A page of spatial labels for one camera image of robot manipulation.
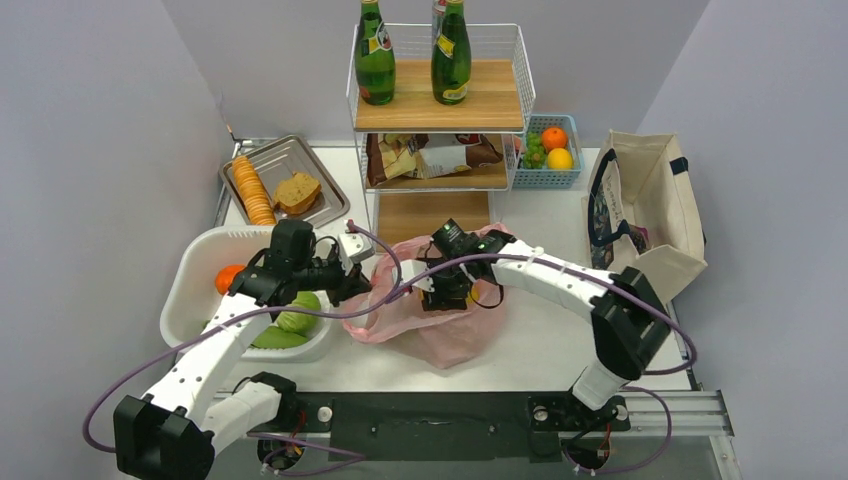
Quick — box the pink plastic grocery bag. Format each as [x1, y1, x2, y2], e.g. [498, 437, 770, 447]
[337, 236, 508, 369]

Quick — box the beige canvas tote bag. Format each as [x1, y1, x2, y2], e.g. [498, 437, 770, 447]
[584, 130, 707, 304]

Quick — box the purple snack packet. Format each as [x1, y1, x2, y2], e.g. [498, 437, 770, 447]
[628, 225, 651, 255]

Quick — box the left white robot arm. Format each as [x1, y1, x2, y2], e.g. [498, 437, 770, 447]
[113, 220, 374, 479]

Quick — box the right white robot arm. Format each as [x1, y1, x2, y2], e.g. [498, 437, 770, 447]
[402, 220, 671, 429]

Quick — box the green cabbage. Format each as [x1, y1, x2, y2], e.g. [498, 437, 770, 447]
[275, 291, 322, 335]

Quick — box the green leafy vegetable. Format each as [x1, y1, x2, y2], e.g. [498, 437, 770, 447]
[251, 326, 309, 349]

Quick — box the slice of brown bread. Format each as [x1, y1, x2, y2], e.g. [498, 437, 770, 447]
[272, 172, 322, 215]

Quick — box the stack of round crackers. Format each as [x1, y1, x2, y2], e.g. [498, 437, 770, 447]
[232, 156, 276, 226]

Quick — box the orange tomato in basin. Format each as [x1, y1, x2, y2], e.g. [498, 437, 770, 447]
[214, 264, 245, 295]

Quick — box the metal tray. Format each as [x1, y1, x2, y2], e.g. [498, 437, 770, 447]
[219, 135, 350, 227]

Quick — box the blue plastic basket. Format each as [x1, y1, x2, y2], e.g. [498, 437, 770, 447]
[513, 113, 584, 189]

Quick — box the white plastic basin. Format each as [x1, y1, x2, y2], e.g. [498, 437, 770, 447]
[160, 225, 342, 363]

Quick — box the white brown snack bag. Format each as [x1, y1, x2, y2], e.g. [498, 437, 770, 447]
[365, 133, 471, 187]

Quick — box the green grapes bunch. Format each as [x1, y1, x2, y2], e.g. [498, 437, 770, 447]
[522, 132, 547, 169]

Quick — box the yellow lemon in basket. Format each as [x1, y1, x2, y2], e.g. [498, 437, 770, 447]
[546, 148, 575, 170]

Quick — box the orange fruit in basket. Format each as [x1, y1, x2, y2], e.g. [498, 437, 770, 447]
[540, 127, 569, 152]

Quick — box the right green glass bottle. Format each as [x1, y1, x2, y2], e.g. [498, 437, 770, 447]
[431, 0, 472, 105]

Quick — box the green glass bottle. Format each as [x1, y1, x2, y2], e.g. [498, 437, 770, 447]
[431, 0, 472, 105]
[354, 0, 396, 105]

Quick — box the left green glass bottle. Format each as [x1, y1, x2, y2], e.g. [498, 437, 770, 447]
[354, 0, 396, 105]

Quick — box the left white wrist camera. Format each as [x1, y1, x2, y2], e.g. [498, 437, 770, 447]
[337, 233, 375, 268]

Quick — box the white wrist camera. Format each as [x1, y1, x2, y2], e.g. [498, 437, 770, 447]
[337, 233, 375, 268]
[400, 259, 434, 292]

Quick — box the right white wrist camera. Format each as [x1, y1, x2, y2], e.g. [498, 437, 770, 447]
[400, 259, 434, 292]

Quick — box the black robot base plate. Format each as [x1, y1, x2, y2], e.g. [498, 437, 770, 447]
[296, 392, 615, 463]

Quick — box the white wire shelf rack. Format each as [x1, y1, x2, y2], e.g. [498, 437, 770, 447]
[347, 23, 536, 244]

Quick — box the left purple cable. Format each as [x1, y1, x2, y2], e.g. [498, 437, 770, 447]
[82, 221, 404, 455]

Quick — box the purple cable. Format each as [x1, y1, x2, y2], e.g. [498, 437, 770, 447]
[82, 221, 404, 455]
[384, 254, 698, 377]

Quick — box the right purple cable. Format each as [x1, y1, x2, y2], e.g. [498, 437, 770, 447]
[384, 254, 698, 377]

